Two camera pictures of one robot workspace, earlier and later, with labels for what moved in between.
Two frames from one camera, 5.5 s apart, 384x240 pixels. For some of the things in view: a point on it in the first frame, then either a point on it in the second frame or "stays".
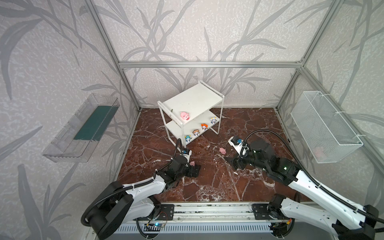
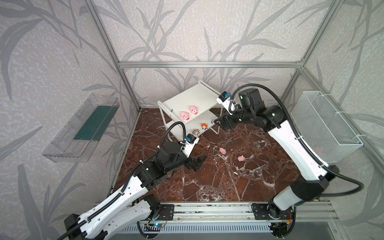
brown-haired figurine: [196, 132] stays
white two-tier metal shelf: [188, 114] stays
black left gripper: [192, 171] -> [188, 162]
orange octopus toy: [204, 126] stays
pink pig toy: [184, 115] stays
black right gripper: [237, 162] -> [225, 120]
